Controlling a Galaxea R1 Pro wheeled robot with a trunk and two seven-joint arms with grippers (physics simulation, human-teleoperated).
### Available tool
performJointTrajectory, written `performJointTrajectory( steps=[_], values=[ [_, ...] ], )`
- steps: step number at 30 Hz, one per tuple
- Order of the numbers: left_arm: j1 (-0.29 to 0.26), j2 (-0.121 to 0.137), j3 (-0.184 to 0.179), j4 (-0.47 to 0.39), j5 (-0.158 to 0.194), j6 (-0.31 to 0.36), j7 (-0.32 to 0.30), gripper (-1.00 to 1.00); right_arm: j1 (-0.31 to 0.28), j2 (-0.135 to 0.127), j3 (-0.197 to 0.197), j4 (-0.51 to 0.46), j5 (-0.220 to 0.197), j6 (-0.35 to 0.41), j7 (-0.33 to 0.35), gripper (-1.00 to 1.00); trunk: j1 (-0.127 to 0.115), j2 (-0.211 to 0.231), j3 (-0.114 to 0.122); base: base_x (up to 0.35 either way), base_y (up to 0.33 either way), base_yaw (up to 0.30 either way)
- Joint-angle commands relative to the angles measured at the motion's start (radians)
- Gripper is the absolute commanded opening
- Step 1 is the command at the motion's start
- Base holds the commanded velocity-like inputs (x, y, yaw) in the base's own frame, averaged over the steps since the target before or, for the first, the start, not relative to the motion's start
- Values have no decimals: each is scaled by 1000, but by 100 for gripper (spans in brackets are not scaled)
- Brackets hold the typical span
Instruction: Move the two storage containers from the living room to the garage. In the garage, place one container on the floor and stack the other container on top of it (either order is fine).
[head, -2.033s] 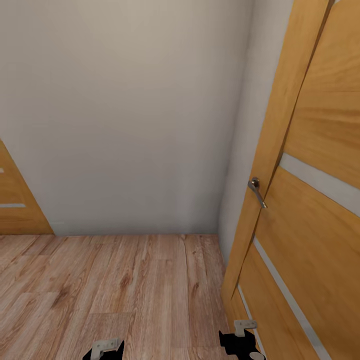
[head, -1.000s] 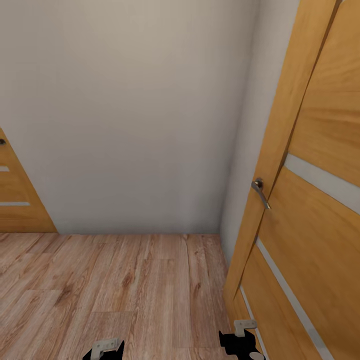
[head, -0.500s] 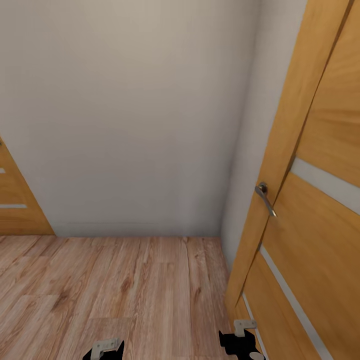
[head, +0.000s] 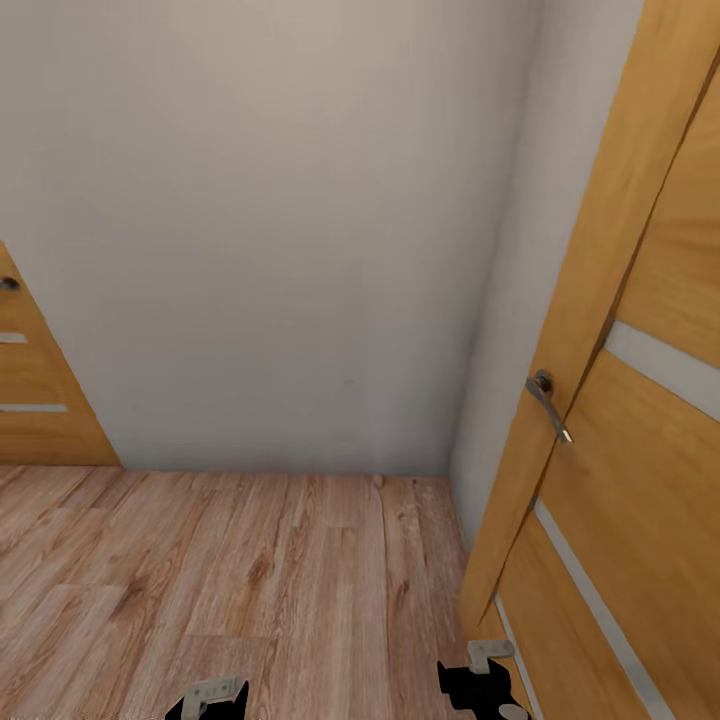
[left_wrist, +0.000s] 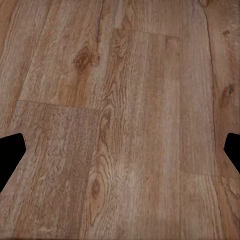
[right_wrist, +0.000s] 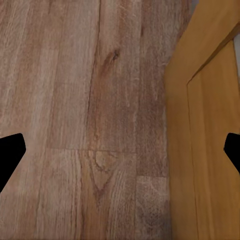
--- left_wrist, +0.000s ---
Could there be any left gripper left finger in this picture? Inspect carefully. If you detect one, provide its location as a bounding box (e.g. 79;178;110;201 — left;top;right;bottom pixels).
0;133;26;193

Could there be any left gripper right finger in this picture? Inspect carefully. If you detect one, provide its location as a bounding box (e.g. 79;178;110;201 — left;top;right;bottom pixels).
224;133;240;173

